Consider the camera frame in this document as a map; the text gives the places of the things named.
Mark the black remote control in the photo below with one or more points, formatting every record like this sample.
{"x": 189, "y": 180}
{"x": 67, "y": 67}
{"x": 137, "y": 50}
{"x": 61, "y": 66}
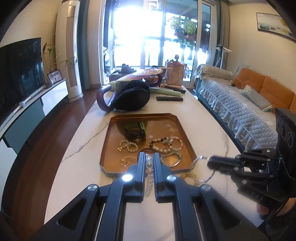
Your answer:
{"x": 170, "y": 99}

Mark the person's right forearm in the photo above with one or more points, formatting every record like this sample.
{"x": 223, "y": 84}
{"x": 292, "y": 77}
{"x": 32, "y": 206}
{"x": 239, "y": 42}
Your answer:
{"x": 288, "y": 206}

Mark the bamboo plant in vase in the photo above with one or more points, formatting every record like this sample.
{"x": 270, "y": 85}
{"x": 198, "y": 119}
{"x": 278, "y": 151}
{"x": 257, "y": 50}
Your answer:
{"x": 49, "y": 82}

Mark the black flat television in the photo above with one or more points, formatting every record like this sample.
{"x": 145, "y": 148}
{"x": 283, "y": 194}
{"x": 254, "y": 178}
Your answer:
{"x": 18, "y": 78}

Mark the white and teal cabinet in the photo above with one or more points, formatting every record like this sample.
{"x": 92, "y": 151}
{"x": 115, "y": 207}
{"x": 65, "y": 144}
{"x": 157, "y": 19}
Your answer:
{"x": 27, "y": 115}

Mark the copper metal tray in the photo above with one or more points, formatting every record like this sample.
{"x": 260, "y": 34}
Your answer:
{"x": 111, "y": 150}

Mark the dark wooden box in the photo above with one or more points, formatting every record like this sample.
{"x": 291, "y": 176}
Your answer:
{"x": 115, "y": 75}

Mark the small photo frame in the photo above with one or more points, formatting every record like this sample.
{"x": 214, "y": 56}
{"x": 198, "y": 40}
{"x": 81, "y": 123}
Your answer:
{"x": 55, "y": 76}

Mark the pink gift bag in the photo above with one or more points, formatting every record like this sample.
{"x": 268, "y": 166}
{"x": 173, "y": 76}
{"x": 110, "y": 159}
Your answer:
{"x": 174, "y": 74}

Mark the grey curtain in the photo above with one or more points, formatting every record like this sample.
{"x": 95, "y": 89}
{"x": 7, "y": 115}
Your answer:
{"x": 224, "y": 23}

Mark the pale green folded umbrella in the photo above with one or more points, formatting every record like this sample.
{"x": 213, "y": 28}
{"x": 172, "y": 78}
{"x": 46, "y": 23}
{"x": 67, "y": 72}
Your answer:
{"x": 168, "y": 92}

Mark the person's right hand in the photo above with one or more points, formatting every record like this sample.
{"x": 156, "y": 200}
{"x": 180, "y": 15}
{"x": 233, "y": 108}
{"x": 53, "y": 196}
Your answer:
{"x": 263, "y": 211}

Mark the white floor air conditioner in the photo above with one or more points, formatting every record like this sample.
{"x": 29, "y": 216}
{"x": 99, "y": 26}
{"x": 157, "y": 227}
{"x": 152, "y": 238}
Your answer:
{"x": 69, "y": 58}

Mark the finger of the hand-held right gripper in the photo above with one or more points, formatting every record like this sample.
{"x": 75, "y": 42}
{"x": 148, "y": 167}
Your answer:
{"x": 222, "y": 160}
{"x": 233, "y": 170}

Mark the long white rod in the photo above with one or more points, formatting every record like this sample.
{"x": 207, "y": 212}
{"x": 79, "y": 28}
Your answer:
{"x": 22, "y": 104}

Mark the hanging potted plant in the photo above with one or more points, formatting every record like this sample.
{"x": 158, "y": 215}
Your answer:
{"x": 189, "y": 26}
{"x": 175, "y": 20}

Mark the teal curtain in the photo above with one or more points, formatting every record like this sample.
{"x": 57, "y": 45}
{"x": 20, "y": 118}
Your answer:
{"x": 83, "y": 46}

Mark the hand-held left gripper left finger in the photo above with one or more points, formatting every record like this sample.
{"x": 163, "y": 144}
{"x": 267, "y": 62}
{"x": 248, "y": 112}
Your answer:
{"x": 141, "y": 166}

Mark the brown teapot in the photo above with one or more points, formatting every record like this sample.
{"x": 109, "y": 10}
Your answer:
{"x": 126, "y": 68}

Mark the woven hand fan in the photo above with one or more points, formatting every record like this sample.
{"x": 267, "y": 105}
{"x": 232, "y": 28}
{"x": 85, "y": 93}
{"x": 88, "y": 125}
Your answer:
{"x": 143, "y": 73}

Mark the green book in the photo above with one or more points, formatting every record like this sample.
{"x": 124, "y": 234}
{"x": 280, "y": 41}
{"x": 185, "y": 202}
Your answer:
{"x": 268, "y": 108}

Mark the green wrist watch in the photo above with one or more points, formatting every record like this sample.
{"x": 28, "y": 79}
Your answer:
{"x": 135, "y": 132}

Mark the framed wall painting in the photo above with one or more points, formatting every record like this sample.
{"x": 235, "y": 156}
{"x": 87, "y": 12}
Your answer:
{"x": 272, "y": 23}

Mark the glass sliding door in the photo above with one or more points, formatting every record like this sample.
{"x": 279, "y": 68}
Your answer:
{"x": 138, "y": 34}

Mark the orange sofa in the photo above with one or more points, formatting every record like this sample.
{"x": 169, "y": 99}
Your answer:
{"x": 272, "y": 90}

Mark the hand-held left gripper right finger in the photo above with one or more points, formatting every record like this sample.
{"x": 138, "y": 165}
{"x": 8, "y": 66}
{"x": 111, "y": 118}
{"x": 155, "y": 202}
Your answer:
{"x": 158, "y": 166}

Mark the sofa with quilted cover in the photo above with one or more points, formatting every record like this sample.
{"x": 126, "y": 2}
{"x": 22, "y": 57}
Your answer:
{"x": 231, "y": 109}

